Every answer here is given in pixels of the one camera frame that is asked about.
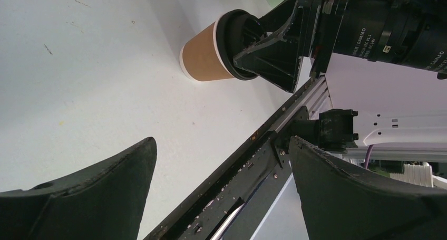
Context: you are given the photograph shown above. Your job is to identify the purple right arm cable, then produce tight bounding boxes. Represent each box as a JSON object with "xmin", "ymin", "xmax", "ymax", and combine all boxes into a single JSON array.
[{"xmin": 363, "ymin": 145, "xmax": 374, "ymax": 170}]

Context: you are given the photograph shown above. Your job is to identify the brown paper cup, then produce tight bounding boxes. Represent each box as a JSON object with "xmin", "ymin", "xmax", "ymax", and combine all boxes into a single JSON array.
[{"xmin": 179, "ymin": 18, "xmax": 234, "ymax": 82}]

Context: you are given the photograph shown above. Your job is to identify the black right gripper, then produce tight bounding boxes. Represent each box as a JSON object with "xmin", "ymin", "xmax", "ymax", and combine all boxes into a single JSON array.
[{"xmin": 233, "ymin": 0, "xmax": 388, "ymax": 93}]

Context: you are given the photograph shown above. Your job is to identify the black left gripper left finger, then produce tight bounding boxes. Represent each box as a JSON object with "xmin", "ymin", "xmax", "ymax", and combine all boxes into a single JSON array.
[{"xmin": 1, "ymin": 137, "xmax": 157, "ymax": 239}]

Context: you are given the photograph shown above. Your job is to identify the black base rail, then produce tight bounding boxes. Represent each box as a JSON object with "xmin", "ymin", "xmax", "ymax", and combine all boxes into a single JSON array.
[{"xmin": 147, "ymin": 77, "xmax": 329, "ymax": 239}]

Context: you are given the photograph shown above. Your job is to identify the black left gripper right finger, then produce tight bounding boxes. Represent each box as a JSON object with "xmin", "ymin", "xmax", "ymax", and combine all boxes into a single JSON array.
[{"xmin": 289, "ymin": 137, "xmax": 446, "ymax": 239}]

